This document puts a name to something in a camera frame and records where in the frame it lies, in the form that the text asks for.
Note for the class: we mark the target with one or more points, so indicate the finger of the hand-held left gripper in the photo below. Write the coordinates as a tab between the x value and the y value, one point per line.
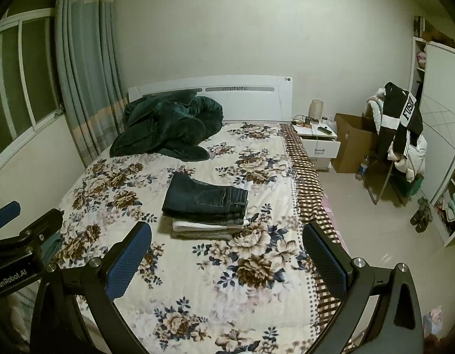
39	228
6	212

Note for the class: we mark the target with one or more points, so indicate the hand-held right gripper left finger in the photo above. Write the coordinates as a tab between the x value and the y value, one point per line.
130	265

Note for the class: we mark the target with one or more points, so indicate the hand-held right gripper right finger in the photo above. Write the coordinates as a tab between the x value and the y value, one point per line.
323	258

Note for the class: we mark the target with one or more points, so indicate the dark blue jeans pants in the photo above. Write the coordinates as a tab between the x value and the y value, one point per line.
198	195

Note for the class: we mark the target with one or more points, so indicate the white folded pants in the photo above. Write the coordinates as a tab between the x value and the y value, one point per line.
187	226

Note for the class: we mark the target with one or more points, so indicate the beige folded pants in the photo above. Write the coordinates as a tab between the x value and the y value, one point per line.
205	235

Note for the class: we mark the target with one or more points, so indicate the teal folded cloth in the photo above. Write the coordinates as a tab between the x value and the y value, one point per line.
52	245

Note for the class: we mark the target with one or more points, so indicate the pink bed sheet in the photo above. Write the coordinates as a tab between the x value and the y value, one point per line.
330	210

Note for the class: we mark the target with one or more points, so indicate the floral quilt bed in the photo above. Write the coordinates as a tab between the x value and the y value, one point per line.
198	284

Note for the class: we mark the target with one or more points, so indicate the brown checkered bed sheet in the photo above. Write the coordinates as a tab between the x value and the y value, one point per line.
305	177

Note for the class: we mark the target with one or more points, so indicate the plastic water bottle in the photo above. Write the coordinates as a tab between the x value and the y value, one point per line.
362	169

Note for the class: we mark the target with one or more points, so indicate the pair of dark green slippers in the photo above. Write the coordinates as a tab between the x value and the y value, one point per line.
421	214

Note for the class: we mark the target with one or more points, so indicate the white nightstand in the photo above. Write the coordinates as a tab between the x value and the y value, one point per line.
325	149

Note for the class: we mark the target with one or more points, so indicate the tall brown cardboard box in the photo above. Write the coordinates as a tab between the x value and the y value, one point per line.
352	143

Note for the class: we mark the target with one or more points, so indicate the pastel printed packet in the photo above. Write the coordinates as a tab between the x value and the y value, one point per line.
433	322

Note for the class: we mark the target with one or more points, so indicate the black phone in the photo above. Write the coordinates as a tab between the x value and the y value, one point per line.
324	130

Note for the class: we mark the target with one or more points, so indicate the white puffer jacket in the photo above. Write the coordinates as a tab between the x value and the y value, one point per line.
415	158

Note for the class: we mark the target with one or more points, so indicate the dark green blanket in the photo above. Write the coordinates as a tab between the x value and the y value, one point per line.
165	125

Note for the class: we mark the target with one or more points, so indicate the small table lamp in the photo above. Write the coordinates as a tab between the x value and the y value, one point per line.
317	110

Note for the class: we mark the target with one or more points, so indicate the black jacket with white stripes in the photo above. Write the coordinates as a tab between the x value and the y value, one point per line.
408	132

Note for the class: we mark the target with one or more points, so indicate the grey striped curtain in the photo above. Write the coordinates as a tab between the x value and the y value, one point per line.
87	62

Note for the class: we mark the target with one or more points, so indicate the white headboard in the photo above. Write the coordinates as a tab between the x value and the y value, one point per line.
249	103

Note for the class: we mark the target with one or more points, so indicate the white wardrobe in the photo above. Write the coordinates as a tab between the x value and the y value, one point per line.
441	118

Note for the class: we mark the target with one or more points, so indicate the metal frame chair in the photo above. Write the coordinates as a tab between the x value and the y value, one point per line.
382	188

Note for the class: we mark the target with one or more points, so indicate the white frame window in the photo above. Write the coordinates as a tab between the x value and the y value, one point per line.
14	81

